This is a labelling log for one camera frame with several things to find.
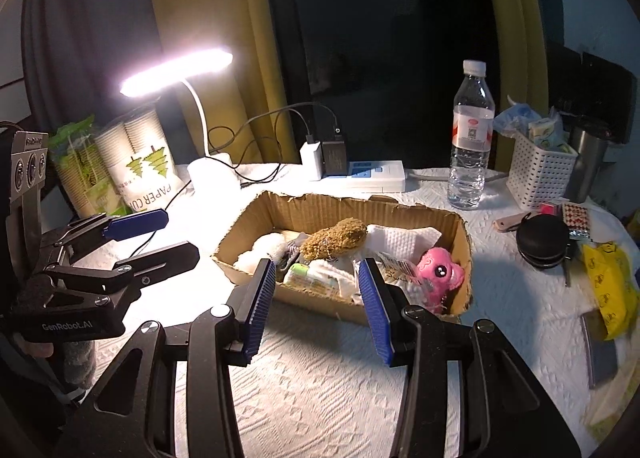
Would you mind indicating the grey smartphone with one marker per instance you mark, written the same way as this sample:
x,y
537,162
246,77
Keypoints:
x,y
600,358

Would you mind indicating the steel mug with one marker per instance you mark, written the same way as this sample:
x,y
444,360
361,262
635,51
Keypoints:
x,y
587,163

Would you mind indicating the white paper cup pack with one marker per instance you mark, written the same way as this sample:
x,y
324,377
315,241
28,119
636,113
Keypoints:
x,y
145,163

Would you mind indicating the green paper cup pack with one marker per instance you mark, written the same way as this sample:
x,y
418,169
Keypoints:
x,y
75,168

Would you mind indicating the dark grey sock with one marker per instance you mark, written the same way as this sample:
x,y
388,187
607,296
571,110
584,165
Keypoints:
x,y
291,254

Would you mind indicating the black charger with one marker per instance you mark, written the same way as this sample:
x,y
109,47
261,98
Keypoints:
x,y
334,153

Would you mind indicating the pale yellow packet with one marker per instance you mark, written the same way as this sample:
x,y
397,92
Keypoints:
x,y
610,413

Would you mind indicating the white paper towel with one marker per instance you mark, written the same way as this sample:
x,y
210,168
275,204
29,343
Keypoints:
x,y
400,238

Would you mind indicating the red white patterned box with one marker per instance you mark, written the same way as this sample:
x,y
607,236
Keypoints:
x,y
577,220

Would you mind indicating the white cloth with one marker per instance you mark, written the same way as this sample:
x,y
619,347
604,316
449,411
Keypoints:
x,y
345,288

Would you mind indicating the blue plastic packet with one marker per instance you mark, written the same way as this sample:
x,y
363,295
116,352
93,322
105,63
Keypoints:
x,y
517,115

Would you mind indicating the clear plastic packet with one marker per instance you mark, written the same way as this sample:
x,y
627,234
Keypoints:
x,y
395,268

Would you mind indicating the round black case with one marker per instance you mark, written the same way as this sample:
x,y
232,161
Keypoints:
x,y
542,238

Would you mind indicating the fuzzy textured plush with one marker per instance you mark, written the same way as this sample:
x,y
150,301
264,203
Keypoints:
x,y
335,238

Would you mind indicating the yellow curtain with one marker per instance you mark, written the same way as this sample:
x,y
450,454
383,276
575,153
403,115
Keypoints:
x,y
520,38
200,13

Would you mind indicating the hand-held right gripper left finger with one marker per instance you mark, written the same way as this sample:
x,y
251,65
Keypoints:
x,y
260,308

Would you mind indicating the green yellow packet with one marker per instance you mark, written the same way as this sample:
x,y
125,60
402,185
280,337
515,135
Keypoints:
x,y
545,130

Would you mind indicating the pink plush toy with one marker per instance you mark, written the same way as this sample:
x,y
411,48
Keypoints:
x,y
437,270

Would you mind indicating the white power strip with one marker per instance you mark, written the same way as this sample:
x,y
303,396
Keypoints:
x,y
375,175

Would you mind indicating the dark teal curtain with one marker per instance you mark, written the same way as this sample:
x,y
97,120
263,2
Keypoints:
x,y
90,38

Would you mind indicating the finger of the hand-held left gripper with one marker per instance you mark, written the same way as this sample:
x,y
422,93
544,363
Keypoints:
x,y
160,258
135,224

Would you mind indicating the white desk lamp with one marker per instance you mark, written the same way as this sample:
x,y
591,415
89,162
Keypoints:
x,y
175,70

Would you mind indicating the cardboard box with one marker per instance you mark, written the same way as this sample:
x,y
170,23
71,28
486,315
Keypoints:
x,y
320,303

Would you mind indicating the dark monitor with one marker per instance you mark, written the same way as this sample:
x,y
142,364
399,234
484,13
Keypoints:
x,y
600,88

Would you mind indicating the white plastic basket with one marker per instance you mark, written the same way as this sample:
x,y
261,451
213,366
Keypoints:
x,y
540,178

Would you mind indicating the small pink item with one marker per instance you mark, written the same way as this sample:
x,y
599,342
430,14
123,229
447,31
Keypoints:
x,y
548,208

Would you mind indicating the white charger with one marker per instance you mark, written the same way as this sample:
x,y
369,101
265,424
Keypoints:
x,y
311,160

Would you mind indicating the clear water bottle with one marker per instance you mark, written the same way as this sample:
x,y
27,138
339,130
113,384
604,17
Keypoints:
x,y
470,163

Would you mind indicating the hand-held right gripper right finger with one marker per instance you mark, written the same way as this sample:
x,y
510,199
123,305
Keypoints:
x,y
377,308

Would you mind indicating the white embossed table cover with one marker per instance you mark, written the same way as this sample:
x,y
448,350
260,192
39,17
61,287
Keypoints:
x,y
310,388

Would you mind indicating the person's left hand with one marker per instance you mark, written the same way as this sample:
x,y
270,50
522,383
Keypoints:
x,y
35,349

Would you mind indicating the white fluffy ball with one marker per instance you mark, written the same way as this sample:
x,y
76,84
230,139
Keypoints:
x,y
257,248

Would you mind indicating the dark window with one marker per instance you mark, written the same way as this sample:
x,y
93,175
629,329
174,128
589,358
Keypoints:
x,y
380,38

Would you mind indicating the yellow plastic packet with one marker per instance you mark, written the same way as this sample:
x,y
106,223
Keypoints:
x,y
607,288

